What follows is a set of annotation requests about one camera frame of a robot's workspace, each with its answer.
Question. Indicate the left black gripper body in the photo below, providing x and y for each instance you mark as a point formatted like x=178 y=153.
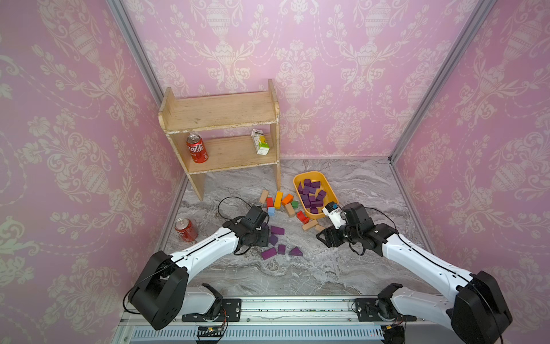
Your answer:
x=261 y=236

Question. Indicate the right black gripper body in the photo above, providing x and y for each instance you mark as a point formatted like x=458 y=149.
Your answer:
x=344 y=234

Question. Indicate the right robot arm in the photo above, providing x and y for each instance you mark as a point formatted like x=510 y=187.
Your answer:
x=472 y=305

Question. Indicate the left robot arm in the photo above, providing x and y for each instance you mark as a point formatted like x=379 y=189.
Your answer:
x=161 y=292

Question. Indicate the yellow plastic storage bin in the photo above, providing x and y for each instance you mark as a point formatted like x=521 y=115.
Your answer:
x=312 y=207

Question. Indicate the purple brick centre long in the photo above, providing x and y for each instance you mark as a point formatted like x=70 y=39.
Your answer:
x=277 y=230

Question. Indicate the natural wood brick near shelf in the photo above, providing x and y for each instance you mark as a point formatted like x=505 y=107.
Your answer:
x=263 y=197

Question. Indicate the beige wood brick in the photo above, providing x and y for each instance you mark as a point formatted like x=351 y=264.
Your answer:
x=290 y=210

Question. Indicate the yellow long brick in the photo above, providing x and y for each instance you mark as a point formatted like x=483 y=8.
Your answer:
x=278 y=200

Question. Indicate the orange brick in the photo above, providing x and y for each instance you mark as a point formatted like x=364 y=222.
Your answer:
x=287 y=199

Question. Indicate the purple triangle brick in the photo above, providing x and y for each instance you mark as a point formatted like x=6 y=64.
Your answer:
x=296 y=252

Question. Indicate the small red brick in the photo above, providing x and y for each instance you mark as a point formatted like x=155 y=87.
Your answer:
x=303 y=218

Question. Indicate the natural wood brick small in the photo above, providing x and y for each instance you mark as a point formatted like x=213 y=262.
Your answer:
x=310 y=224

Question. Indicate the red cola can on floor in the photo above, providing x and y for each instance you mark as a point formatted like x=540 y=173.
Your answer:
x=185 y=230

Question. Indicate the green white juice carton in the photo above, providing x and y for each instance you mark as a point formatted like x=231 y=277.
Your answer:
x=260 y=142

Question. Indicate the red cola can on shelf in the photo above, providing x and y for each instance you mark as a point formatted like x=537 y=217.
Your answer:
x=197 y=148

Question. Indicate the wooden two-tier shelf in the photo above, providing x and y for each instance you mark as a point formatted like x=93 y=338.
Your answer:
x=181 y=117

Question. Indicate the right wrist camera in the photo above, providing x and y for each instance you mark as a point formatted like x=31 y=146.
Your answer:
x=335 y=215

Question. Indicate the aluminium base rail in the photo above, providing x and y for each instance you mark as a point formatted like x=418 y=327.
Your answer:
x=277 y=319

